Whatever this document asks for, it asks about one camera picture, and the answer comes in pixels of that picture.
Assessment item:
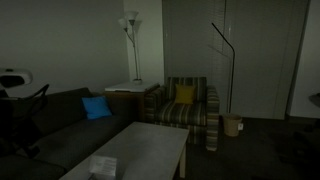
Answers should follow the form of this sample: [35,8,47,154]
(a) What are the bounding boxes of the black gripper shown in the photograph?
[0,97,43,158]

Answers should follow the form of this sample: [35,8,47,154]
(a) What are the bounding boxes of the dark fabric sofa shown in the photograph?
[0,87,139,180]

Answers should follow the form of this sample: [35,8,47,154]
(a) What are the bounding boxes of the blue cushion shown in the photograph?
[81,95,113,121]

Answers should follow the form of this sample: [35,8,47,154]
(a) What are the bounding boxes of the printed paper sign card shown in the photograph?
[88,155,119,178]

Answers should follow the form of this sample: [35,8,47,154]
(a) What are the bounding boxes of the white top side table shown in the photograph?
[104,81,161,123]

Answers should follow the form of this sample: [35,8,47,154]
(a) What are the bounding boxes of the white floor lamp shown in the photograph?
[118,10,144,85]

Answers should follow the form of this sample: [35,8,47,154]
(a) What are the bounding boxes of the striped armchair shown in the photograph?
[144,76,221,152]

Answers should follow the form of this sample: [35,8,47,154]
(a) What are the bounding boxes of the yellow cushion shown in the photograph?
[174,83,197,105]

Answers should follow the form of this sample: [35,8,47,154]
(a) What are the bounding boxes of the beige wastebasket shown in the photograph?
[221,113,243,138]

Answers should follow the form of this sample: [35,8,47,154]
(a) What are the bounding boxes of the black floor lamp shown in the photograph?
[210,22,236,114]

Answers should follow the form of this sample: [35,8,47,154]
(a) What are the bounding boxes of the grey window blinds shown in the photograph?
[162,0,309,120]

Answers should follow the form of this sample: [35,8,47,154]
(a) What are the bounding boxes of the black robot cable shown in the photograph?
[28,83,51,116]

